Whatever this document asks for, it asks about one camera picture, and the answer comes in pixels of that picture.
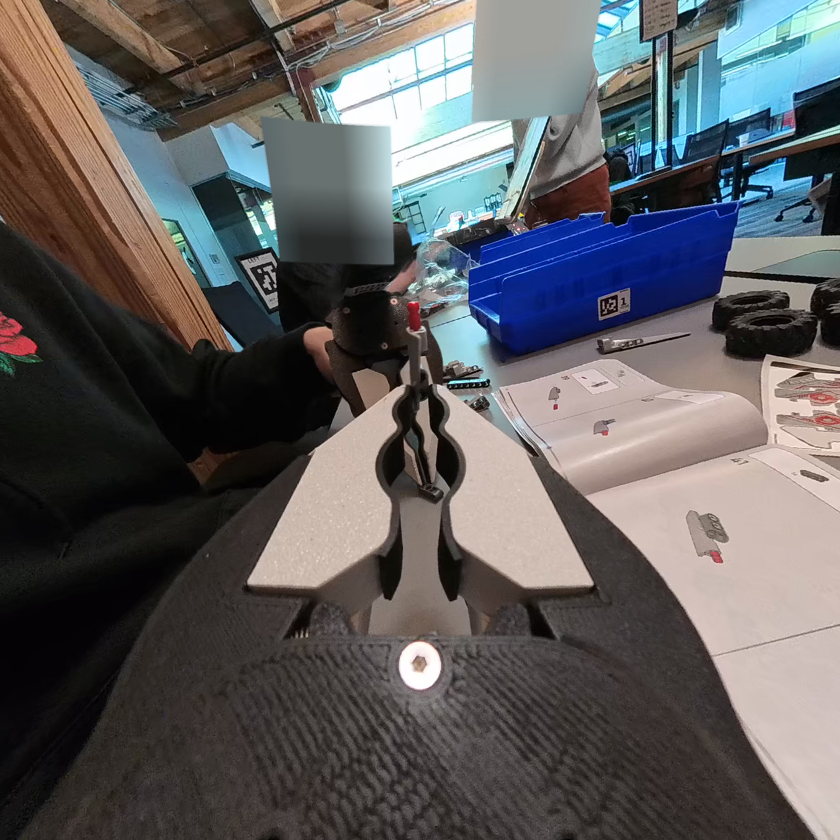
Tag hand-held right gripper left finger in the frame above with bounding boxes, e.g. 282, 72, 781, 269
246, 385, 403, 635

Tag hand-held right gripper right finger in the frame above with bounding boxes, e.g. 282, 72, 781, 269
428, 386, 595, 635

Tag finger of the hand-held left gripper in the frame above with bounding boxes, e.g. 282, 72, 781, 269
354, 367, 401, 414
402, 423, 435, 491

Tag grey toy piece red tip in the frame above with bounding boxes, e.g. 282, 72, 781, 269
403, 301, 448, 505

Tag person's left forearm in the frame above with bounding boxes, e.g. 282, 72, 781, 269
189, 325, 337, 455

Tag person's left hand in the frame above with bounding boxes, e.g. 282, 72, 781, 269
304, 325, 337, 383

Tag small black toy pieces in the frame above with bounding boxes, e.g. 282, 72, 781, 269
442, 360, 492, 412

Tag clear plastic bags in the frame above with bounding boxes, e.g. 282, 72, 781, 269
416, 237, 481, 307

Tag black tag sign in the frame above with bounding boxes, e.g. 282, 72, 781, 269
234, 247, 281, 313

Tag open instruction booklet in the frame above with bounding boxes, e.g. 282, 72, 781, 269
492, 359, 840, 840

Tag grey toy blade piece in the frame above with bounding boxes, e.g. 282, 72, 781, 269
596, 331, 692, 354

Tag white slanted board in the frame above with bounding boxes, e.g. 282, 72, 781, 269
501, 115, 552, 222

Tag large blue plastic bin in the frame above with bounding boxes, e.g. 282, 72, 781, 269
467, 201, 740, 359

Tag toy sticker sheet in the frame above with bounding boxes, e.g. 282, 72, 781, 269
760, 354, 840, 458

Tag black office chair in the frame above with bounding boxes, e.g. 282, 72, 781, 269
721, 108, 777, 202

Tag wooden post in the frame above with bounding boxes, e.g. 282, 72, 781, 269
0, 0, 232, 350

